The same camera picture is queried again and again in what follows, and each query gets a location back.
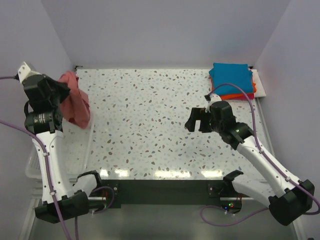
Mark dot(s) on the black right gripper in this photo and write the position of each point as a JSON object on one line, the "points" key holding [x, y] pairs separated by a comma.
{"points": [[195, 115]]}

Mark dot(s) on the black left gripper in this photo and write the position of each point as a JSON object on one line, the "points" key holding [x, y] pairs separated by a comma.
{"points": [[63, 87]]}

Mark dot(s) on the salmon pink t shirt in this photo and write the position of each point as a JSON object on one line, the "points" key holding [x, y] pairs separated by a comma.
{"points": [[75, 108]]}

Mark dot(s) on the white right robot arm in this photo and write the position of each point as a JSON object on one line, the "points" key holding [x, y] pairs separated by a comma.
{"points": [[284, 195]]}

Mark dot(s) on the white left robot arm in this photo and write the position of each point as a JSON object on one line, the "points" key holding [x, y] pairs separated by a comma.
{"points": [[61, 200]]}

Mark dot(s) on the folded orange t shirt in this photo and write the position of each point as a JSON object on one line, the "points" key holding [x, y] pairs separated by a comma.
{"points": [[228, 92]]}

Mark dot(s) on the white plastic basket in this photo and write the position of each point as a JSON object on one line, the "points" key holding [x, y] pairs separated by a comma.
{"points": [[76, 148]]}

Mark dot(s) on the folded magenta t shirt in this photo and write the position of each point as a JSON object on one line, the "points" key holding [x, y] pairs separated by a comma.
{"points": [[249, 96]]}

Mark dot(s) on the folded blue t shirt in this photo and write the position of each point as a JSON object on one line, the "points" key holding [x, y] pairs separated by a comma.
{"points": [[230, 73]]}

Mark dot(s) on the folded white t shirt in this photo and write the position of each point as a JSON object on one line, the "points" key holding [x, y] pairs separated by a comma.
{"points": [[258, 89]]}

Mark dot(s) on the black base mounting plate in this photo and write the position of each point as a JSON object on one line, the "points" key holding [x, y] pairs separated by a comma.
{"points": [[169, 192]]}

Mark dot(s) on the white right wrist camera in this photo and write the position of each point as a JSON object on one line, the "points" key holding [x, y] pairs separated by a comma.
{"points": [[211, 99]]}

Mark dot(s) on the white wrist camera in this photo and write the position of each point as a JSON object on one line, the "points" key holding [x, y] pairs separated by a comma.
{"points": [[25, 71], [211, 99]]}

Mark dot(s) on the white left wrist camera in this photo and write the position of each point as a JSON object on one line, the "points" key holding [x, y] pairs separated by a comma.
{"points": [[25, 71]]}

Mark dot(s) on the aluminium table frame rail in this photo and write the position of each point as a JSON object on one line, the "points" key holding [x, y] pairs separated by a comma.
{"points": [[264, 126]]}

